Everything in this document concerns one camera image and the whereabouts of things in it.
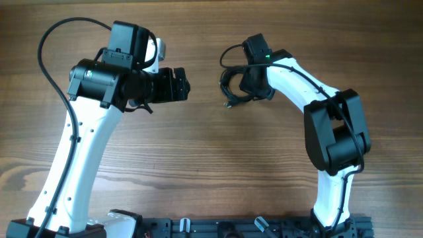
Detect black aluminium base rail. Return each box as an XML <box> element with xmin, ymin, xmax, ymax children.
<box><xmin>135</xmin><ymin>216</ymin><xmax>375</xmax><ymax>238</ymax></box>

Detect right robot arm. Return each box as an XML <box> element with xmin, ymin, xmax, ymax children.
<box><xmin>241</xmin><ymin>34</ymin><xmax>371</xmax><ymax>237</ymax></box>

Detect camera black cable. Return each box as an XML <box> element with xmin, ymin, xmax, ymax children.
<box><xmin>32</xmin><ymin>17</ymin><xmax>113</xmax><ymax>238</ymax></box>
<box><xmin>219</xmin><ymin>44</ymin><xmax>365</xmax><ymax>238</ymax></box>

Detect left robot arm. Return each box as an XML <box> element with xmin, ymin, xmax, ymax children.
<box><xmin>6</xmin><ymin>21</ymin><xmax>190</xmax><ymax>237</ymax></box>

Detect right camera black cable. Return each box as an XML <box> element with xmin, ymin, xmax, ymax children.
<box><xmin>219</xmin><ymin>44</ymin><xmax>365</xmax><ymax>238</ymax></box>

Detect left camera black cable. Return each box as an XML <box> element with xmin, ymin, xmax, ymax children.
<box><xmin>32</xmin><ymin>17</ymin><xmax>113</xmax><ymax>238</ymax></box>

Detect black usb cables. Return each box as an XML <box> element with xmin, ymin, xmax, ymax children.
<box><xmin>219</xmin><ymin>64</ymin><xmax>262</xmax><ymax>109</ymax></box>

